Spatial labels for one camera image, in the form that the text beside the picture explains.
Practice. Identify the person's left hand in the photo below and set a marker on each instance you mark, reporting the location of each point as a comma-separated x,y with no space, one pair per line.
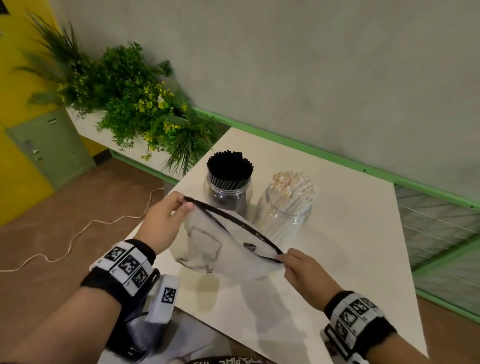
159,227

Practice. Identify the person's right hand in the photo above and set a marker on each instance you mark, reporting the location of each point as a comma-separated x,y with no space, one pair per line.
309,279

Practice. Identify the person's left thumb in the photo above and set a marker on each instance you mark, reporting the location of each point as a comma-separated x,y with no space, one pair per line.
173,197

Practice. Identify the person's right thumb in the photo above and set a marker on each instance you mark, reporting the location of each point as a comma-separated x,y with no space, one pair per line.
300,253

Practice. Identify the clear zip pouch black trim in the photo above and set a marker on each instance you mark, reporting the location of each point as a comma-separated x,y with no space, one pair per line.
225,247

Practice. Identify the person's left forearm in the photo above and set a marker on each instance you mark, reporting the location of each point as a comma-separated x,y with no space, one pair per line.
56,330

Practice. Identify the person's right forearm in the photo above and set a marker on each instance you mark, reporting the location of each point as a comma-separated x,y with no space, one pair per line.
401,350

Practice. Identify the clear jar holding white straws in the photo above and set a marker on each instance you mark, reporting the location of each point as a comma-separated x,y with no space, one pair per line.
283,221

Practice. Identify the clear jar holding black straws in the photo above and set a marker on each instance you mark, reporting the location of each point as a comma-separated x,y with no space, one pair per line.
228,197

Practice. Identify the bundle of white paper straws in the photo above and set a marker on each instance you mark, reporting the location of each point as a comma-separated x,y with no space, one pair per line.
290,193

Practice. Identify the bundle of black straws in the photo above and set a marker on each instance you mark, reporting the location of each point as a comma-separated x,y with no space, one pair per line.
229,167

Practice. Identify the black wristband with marker tiles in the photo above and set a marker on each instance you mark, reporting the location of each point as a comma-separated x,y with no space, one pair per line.
356,322
125,268

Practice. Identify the green leafy plant yellow flowers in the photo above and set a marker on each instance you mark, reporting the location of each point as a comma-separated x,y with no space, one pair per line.
138,101

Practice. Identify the white planter box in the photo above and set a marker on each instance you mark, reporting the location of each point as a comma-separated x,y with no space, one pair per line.
92,129

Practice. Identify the green metal cabinet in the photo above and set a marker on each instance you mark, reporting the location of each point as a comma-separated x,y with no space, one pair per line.
50,148

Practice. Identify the green spiky fern plant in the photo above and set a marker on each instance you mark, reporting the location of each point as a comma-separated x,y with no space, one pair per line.
56,52

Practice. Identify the green metal rail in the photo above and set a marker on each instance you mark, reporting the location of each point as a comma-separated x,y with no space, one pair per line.
318,154

